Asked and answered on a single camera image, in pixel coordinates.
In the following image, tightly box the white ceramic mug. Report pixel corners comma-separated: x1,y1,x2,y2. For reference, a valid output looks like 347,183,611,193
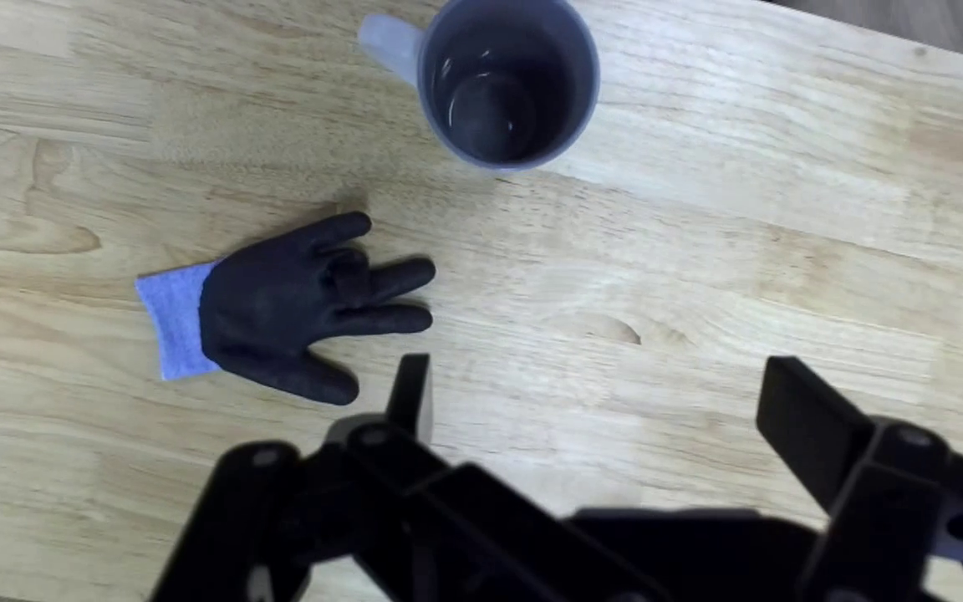
355,0,600,174

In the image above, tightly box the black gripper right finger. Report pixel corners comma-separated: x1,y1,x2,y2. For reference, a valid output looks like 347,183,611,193
755,355,963,602

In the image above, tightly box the black work glove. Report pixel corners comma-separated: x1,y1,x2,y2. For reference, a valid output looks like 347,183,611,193
129,212,442,407

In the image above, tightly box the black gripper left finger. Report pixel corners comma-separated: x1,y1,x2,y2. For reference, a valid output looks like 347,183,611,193
149,351,661,602

